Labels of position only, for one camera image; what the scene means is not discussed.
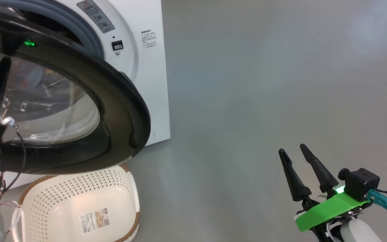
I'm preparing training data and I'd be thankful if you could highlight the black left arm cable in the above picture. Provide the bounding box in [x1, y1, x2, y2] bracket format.
[0, 130, 27, 195]

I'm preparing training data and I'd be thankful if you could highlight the grey rubber door gasket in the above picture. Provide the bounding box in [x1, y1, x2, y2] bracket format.
[0, 0, 105, 59]

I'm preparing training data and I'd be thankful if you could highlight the paper basket label sticker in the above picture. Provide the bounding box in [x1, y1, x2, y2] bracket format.
[79, 207, 111, 234]

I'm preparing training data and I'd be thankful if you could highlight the dark round glass washer door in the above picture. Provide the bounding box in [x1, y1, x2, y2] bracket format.
[0, 3, 151, 175]

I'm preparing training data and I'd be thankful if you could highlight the grey warning sticker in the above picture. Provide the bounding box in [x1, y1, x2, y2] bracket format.
[77, 0, 115, 33]

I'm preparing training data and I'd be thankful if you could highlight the cream perforated laundry basket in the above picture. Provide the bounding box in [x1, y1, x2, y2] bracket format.
[10, 165, 141, 242]

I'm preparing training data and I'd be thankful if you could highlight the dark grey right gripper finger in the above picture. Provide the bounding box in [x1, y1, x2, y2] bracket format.
[278, 148, 312, 202]
[300, 144, 339, 194]

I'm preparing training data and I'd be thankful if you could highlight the right gripper body green plate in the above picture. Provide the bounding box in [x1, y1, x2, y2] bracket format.
[294, 186, 371, 233]

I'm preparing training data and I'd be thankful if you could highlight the white front-load washing machine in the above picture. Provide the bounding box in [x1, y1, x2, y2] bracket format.
[0, 0, 171, 189]

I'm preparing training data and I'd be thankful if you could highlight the teal cable connector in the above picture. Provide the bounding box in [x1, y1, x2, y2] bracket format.
[367, 189, 387, 216]

